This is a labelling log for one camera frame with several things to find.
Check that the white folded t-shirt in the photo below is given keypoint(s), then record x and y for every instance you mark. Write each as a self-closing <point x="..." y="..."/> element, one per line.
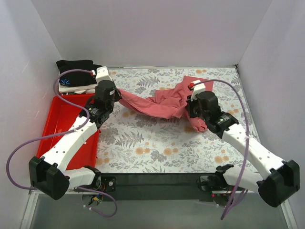
<point x="89" y="89"/>

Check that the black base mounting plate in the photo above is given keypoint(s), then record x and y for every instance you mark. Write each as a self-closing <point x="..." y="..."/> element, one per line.
<point x="163" y="186"/>

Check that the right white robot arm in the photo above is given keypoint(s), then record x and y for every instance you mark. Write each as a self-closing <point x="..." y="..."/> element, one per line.
<point x="275" y="181"/>

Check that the red plastic tray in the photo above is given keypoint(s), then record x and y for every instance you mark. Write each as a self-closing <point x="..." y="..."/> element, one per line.
<point x="60" y="118"/>

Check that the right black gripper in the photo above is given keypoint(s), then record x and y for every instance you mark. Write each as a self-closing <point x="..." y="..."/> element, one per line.
<point x="190" y="109"/>

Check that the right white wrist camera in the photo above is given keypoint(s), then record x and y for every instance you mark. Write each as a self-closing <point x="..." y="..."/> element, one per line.
<point x="196" y="87"/>

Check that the floral patterned table mat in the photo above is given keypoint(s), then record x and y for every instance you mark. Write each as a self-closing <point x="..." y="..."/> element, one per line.
<point x="136" y="143"/>

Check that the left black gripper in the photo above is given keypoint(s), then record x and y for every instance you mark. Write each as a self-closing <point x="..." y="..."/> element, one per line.
<point x="117" y="94"/>

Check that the aluminium frame rail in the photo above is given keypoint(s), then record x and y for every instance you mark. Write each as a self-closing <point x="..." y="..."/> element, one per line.
<point x="42" y="212"/>

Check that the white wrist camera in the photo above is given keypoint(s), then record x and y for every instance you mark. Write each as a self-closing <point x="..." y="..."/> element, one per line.
<point x="101" y="74"/>
<point x="196" y="87"/>

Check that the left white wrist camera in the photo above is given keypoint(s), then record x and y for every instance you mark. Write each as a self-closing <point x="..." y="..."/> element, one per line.
<point x="101" y="74"/>

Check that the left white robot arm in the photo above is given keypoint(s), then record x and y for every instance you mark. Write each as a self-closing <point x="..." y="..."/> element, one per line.
<point x="49" y="173"/>

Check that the black folded t-shirt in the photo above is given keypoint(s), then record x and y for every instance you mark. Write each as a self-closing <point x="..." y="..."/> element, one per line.
<point x="75" y="79"/>

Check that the pink t-shirt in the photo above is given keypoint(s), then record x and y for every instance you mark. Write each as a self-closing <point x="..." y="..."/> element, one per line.
<point x="166" y="104"/>

